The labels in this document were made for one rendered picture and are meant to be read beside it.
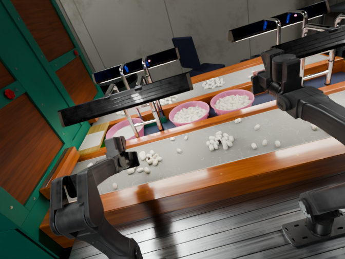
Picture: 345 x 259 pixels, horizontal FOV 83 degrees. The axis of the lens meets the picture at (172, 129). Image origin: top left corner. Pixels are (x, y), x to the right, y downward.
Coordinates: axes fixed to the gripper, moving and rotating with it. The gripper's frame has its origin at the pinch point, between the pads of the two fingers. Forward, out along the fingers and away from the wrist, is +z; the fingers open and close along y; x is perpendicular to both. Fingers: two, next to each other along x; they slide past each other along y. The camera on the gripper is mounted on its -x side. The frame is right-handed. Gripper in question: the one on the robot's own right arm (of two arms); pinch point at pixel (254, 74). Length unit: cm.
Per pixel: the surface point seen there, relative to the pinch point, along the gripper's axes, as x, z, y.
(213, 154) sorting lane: 33.3, 1.0, 21.2
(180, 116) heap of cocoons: 33, 44, 30
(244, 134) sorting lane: 33.1, 8.6, 2.9
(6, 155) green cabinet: 2, 0, 102
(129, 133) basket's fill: 33, 43, 66
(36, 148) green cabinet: 9, 14, 101
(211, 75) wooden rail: 30, 92, -6
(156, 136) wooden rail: 31, 26, 47
